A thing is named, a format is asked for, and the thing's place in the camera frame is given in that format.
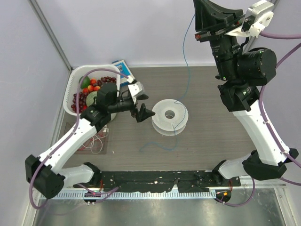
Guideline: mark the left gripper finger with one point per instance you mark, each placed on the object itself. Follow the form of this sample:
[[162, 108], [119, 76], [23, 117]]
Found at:
[[142, 97], [143, 113]]

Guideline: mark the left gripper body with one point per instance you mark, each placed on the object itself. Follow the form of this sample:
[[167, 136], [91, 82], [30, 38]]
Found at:
[[133, 112]]

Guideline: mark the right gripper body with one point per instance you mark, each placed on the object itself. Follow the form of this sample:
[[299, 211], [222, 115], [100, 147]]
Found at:
[[220, 30]]

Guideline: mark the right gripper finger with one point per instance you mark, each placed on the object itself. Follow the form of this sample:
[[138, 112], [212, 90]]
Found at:
[[206, 10], [208, 25]]

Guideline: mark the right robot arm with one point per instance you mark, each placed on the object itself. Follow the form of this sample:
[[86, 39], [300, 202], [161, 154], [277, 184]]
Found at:
[[244, 76]]

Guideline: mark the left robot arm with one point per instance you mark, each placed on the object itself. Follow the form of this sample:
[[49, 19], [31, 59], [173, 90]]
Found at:
[[46, 173]]

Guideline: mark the blue white box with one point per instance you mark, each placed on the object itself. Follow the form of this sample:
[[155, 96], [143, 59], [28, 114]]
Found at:
[[124, 69]]

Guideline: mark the dark grape bunch upper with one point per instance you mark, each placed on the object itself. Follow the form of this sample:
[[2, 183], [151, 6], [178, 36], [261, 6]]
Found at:
[[105, 80]]

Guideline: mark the dark grape bunch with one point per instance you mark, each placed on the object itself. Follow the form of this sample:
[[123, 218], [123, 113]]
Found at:
[[82, 102], [105, 80]]

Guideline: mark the green melon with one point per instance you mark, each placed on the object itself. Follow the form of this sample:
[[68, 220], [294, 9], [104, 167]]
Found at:
[[91, 101]]

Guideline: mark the clear plastic tray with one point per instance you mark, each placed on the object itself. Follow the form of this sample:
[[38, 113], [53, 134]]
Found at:
[[95, 144]]

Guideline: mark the small peach fruits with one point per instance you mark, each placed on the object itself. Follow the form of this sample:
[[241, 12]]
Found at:
[[92, 87]]

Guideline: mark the dark grape bunch lower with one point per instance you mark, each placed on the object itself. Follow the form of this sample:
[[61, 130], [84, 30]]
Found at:
[[82, 102]]

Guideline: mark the white plastic basket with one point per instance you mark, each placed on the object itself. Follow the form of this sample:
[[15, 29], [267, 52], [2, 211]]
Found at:
[[77, 74]]

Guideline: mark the green lime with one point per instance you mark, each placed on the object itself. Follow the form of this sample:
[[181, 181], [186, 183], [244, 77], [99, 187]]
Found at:
[[85, 82]]

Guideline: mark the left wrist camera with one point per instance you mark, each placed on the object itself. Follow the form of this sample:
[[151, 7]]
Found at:
[[136, 91]]

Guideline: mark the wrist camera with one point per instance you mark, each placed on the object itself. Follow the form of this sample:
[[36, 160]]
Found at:
[[257, 18], [136, 91]]

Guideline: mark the white cable spool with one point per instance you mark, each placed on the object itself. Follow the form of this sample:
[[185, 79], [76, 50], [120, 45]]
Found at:
[[170, 118]]

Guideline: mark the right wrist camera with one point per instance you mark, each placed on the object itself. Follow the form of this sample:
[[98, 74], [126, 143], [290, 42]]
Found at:
[[257, 18]]

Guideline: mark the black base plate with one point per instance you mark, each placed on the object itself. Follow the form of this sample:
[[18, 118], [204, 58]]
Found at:
[[187, 181]]

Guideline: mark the white slotted cable duct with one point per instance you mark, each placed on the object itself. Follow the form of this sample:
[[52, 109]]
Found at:
[[77, 194]]

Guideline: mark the aluminium rail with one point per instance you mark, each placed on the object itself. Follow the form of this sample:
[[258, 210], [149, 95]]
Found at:
[[274, 183]]

